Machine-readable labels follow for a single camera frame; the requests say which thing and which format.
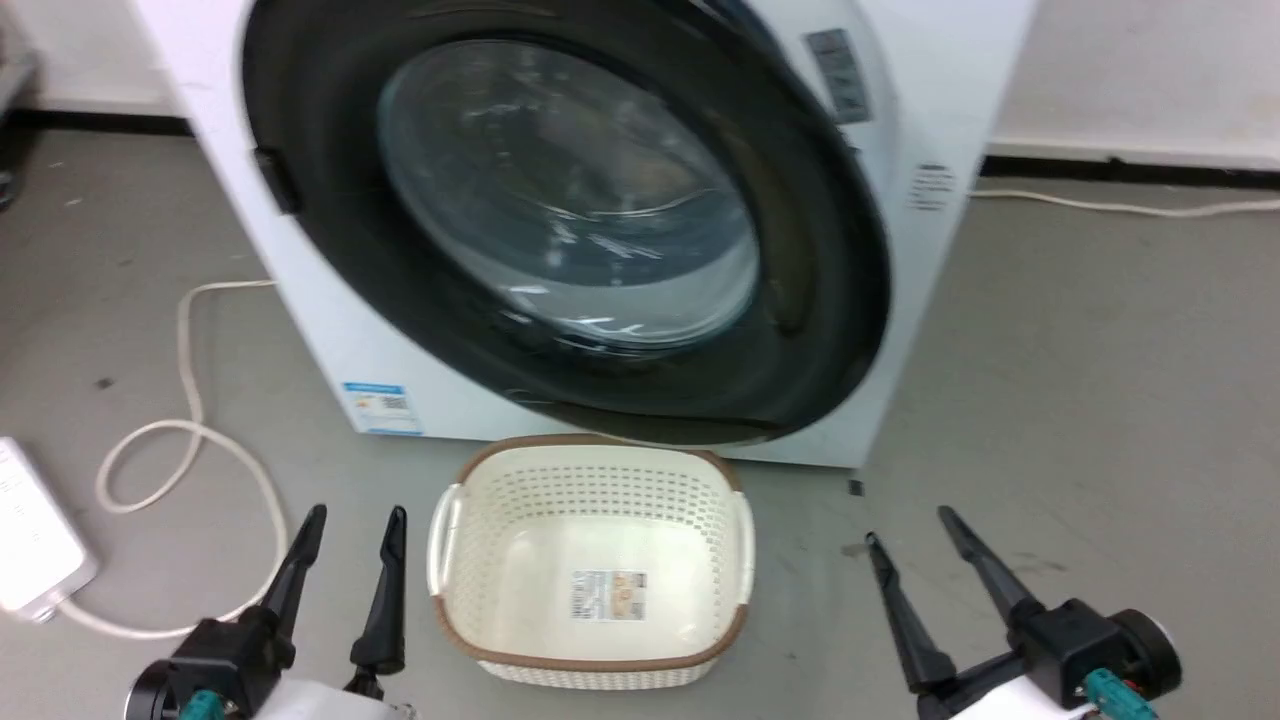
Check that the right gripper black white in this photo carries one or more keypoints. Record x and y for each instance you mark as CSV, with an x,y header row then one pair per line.
x,y
1065,645

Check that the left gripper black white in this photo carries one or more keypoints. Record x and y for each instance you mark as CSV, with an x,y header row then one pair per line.
x,y
225,660

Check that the white front-load washing machine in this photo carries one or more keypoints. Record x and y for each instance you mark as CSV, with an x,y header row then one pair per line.
x,y
320,330

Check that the round black glass washer door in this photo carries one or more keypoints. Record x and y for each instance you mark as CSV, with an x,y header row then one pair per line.
x,y
805,330

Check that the cream perforated laundry basket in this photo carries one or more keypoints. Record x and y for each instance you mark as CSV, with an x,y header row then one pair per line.
x,y
520,605

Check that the blue energy label sticker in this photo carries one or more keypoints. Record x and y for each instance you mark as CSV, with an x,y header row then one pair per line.
x,y
380,408

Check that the paper label inside basket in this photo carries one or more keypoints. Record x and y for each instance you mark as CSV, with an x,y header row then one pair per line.
x,y
608,594

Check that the white power strip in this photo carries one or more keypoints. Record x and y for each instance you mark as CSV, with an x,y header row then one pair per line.
x,y
25,530

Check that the small grey text sticker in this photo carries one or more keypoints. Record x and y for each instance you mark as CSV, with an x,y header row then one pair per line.
x,y
931,187

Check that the grey instruction sticker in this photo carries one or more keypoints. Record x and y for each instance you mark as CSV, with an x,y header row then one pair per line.
x,y
838,75

